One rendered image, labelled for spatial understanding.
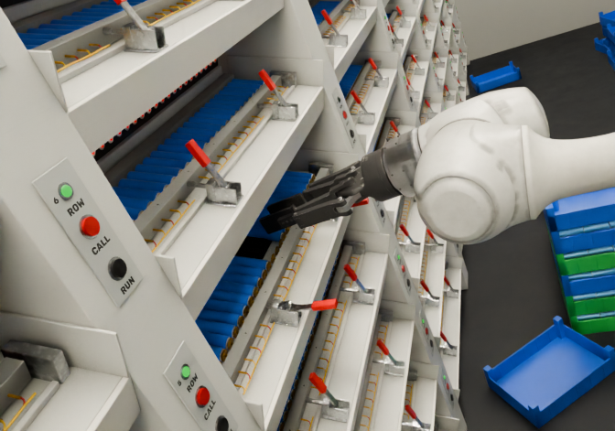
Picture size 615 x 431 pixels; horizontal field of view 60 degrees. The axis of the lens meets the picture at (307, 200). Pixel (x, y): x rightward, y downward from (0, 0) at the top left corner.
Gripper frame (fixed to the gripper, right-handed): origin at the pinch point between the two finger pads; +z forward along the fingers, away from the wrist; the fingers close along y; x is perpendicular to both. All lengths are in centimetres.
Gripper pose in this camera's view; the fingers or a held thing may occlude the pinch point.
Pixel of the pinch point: (284, 213)
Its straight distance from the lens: 87.8
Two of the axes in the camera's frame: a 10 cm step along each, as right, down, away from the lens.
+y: -2.6, 5.2, -8.2
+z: -8.2, 3.3, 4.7
